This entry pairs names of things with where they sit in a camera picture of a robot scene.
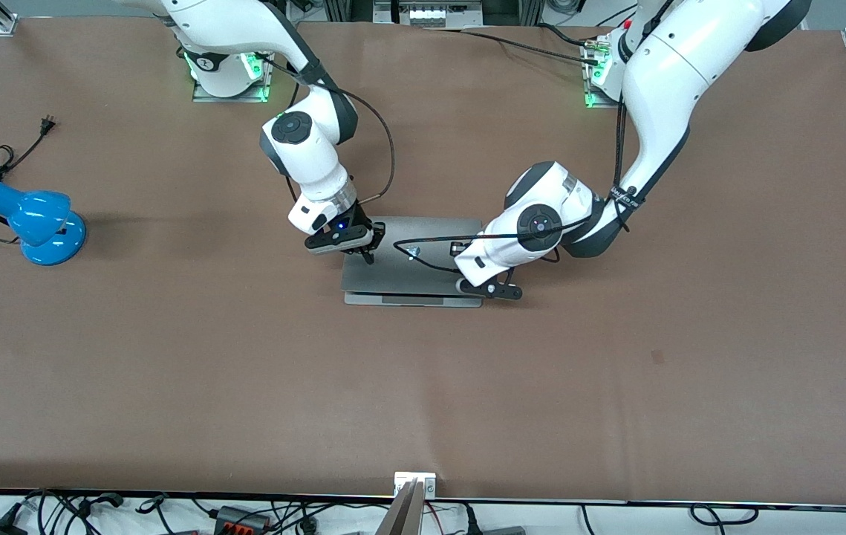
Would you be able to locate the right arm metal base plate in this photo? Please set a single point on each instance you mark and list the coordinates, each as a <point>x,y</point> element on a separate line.
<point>229,99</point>

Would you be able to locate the grey metal mount bar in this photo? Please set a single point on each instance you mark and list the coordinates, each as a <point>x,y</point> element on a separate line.
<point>404,516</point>

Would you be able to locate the silver laptop with black keyboard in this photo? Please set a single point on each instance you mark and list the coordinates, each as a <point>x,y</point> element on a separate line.
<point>393,279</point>

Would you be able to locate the grey flat box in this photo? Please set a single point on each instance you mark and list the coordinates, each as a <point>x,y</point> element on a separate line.
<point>504,530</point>

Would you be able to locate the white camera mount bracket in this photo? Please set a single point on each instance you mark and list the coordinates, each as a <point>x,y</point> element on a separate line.
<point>415,483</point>

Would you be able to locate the blue desk lamp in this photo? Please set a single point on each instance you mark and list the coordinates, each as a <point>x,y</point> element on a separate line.
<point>40,223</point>

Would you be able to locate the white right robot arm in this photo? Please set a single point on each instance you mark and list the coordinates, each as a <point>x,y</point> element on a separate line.
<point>304,160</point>

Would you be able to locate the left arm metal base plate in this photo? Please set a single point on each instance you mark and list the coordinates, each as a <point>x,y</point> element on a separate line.
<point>604,105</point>

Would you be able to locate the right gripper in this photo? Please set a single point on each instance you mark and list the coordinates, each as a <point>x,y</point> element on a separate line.
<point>358,220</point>

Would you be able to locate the grey control box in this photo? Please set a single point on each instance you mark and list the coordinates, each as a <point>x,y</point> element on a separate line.
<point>426,13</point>

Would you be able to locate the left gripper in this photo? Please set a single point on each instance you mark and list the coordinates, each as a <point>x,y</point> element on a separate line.
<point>457,248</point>

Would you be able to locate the black box with orange connectors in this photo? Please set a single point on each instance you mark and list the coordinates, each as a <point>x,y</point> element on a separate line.
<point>241,519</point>

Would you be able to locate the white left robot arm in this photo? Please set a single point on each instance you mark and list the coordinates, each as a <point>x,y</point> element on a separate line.
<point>675,67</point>

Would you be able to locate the black plug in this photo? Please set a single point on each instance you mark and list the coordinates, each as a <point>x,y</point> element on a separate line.
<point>471,520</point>

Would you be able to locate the aluminium frame post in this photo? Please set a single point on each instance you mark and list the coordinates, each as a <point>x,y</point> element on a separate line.
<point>345,9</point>
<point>532,9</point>

